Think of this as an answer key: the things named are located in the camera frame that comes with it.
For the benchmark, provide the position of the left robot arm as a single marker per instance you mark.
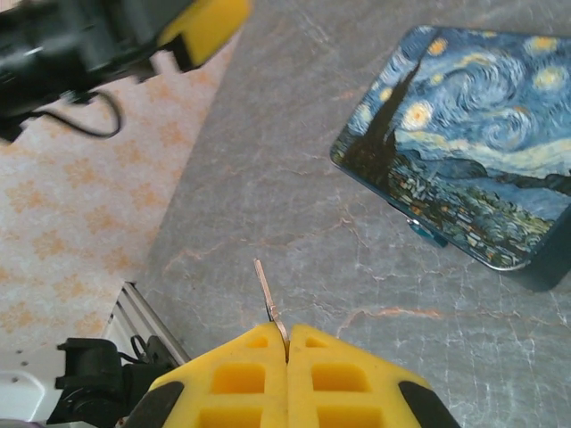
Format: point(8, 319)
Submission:
point(96, 385)

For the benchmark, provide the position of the small teal padlock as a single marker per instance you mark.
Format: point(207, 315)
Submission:
point(428, 236)

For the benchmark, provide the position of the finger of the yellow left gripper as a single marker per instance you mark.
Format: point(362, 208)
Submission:
point(209, 27)

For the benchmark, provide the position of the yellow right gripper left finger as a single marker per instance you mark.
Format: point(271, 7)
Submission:
point(250, 401)

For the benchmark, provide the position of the wide aluminium base rail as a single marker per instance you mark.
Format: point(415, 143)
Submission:
point(149, 323)

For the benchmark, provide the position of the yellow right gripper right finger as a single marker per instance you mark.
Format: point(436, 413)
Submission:
point(339, 401)

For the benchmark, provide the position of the starry night tin box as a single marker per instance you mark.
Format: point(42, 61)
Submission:
point(473, 147)

